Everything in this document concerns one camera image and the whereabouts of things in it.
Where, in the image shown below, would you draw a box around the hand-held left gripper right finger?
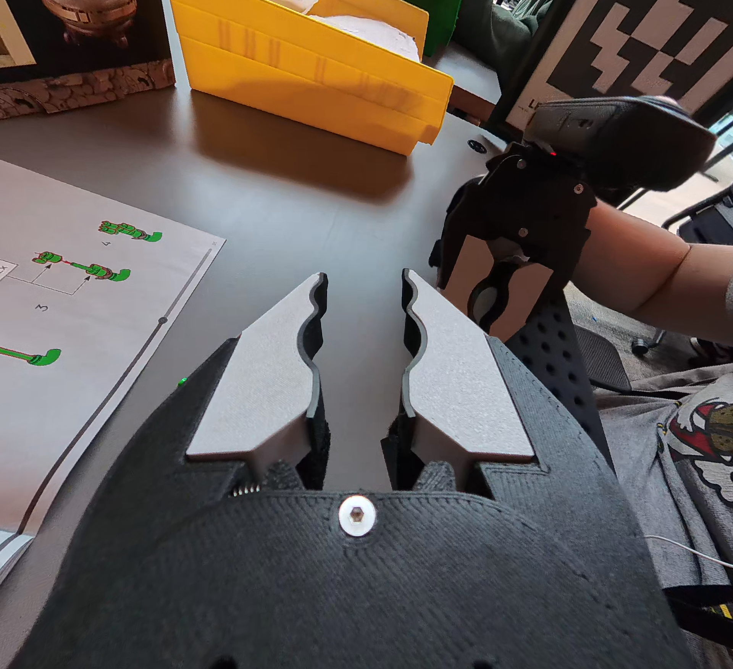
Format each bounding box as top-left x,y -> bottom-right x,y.
382,268 -> 537,491

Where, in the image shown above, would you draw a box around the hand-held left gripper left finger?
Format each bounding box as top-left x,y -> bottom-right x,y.
186,273 -> 332,491

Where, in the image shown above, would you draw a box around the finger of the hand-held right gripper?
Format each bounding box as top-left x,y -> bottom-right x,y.
437,234 -> 497,308
487,262 -> 555,344

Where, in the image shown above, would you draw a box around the person's right forearm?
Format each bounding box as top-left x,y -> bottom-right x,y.
564,200 -> 733,344

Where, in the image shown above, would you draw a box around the black perforated panel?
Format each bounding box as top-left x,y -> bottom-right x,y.
504,288 -> 619,472

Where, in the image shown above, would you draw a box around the patterned cloth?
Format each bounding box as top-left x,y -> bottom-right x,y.
593,362 -> 733,669

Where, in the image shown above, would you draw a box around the open building instruction booklet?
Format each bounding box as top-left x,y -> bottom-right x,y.
0,159 -> 227,584

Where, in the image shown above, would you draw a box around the white crumpled bags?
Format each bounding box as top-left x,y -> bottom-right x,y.
266,0 -> 421,60

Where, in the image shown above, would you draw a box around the yellow plastic bin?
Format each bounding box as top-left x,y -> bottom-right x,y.
153,0 -> 454,156

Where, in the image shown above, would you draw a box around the thin white cable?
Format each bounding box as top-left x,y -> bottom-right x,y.
646,534 -> 733,568

